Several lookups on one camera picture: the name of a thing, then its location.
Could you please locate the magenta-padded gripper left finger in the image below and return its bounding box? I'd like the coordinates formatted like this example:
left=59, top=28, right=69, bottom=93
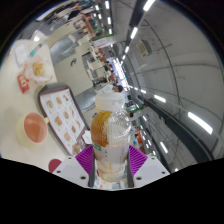
left=53, top=144, right=98, bottom=189

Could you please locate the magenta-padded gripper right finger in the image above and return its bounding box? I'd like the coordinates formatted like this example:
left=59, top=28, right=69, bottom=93
left=125, top=144, right=171, bottom=189

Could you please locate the clear tea bottle white cap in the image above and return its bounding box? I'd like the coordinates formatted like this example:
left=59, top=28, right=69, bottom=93
left=90, top=92, right=132, bottom=183

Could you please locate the white paper napkin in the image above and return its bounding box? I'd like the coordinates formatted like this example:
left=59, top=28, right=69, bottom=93
left=81, top=129, right=94, bottom=145

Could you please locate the flat round red coaster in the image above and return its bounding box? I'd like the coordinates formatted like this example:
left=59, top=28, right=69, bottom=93
left=48, top=158, right=63, bottom=174

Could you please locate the dark food tray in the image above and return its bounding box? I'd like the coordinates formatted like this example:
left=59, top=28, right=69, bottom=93
left=37, top=83, right=92, bottom=157

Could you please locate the printed tray liner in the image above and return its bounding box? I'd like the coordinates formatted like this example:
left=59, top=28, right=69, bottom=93
left=39, top=88, right=88, bottom=155

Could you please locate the yellow mug pink inside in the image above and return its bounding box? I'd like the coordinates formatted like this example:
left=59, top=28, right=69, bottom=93
left=15, top=112, right=50, bottom=146

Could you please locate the ceiling lights group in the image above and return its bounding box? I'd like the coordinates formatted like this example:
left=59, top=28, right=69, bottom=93
left=93, top=0, right=214, bottom=158

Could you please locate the person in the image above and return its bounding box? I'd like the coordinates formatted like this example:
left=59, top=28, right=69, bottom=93
left=96, top=83, right=125, bottom=96

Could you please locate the beige chairs group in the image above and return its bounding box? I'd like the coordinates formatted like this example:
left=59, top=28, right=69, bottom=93
left=33, top=13, right=114, bottom=111

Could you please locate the red sauce packet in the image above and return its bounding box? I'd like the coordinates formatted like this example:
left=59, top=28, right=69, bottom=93
left=17, top=73, right=31, bottom=94

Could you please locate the paper food wrapper bag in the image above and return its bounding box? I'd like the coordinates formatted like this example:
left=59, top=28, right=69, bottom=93
left=23, top=56, right=54, bottom=86

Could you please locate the ceiling air conditioner unit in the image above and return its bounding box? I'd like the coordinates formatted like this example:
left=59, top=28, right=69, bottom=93
left=137, top=39, right=151, bottom=58

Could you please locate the small teal bottle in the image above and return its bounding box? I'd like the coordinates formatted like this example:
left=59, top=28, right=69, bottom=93
left=29, top=43, right=44, bottom=58

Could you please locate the white paper receipt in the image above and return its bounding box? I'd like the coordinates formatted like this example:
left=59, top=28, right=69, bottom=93
left=13, top=42, right=29, bottom=66

